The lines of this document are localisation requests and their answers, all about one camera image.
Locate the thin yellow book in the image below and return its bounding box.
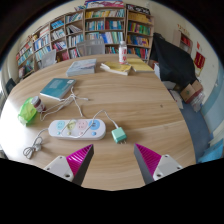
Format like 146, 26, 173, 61
128, 58, 155, 74

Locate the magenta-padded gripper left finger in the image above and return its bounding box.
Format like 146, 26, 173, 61
43, 143, 95, 187

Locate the dark office chair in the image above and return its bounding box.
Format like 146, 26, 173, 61
4, 78, 17, 96

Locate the green plastic bag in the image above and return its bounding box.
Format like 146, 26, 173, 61
17, 97, 38, 126

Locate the thin white charger cable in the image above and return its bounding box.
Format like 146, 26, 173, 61
39, 94, 120, 139

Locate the cardboard box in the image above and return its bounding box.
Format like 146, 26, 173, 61
180, 79, 204, 104

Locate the small wooden wall shelf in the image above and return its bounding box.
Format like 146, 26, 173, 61
172, 29, 194, 54

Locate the white pastel-socket power strip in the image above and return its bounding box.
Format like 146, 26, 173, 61
48, 118, 107, 141

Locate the small red-labelled jar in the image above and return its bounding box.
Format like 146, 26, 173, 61
30, 95, 46, 113

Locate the wide grey mesh chair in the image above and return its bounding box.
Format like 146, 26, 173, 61
76, 38, 106, 57

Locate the black cloth cover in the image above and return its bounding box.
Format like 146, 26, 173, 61
149, 32, 198, 89

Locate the mint green charger block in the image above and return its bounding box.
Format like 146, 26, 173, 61
110, 126, 128, 145

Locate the white bottle with red label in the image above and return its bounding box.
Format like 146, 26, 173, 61
118, 40, 128, 65

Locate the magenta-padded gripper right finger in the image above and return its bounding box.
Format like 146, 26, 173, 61
133, 143, 184, 186

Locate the wooden bookshelf unit with books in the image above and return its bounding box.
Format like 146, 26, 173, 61
15, 0, 155, 79

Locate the narrow grey mesh chair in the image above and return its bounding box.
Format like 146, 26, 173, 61
40, 49, 58, 69

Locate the grey book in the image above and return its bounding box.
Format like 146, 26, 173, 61
65, 58, 98, 78

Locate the teal book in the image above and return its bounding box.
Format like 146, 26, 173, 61
39, 77, 77, 101

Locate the thick yellow book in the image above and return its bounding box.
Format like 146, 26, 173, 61
99, 61, 133, 77

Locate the red wall hanging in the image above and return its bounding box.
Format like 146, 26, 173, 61
194, 51, 206, 70

